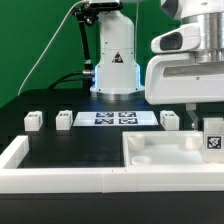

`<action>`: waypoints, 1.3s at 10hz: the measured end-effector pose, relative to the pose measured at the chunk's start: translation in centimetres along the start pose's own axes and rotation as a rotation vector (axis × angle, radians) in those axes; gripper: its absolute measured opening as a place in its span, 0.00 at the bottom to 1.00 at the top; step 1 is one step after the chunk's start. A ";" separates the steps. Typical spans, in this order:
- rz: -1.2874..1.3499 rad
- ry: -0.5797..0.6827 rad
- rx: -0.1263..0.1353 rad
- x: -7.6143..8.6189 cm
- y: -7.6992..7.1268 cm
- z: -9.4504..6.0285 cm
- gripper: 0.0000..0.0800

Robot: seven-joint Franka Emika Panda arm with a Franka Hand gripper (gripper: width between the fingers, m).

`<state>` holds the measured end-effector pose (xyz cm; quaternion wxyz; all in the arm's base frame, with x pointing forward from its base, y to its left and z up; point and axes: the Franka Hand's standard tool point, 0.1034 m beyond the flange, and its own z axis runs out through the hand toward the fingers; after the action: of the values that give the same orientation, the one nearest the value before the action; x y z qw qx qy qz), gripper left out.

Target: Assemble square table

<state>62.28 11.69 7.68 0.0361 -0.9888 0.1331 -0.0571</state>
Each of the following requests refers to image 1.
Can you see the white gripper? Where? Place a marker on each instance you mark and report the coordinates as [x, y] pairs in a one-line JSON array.
[[175, 76]]

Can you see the white square tabletop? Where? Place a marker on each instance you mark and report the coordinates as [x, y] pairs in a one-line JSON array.
[[144, 148]]

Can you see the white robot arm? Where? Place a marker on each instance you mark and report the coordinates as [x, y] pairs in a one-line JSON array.
[[117, 72]]

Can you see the white marker sheet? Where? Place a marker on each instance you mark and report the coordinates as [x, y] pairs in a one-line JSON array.
[[120, 118]]

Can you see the white U-shaped fence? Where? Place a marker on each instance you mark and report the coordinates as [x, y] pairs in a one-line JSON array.
[[13, 179]]

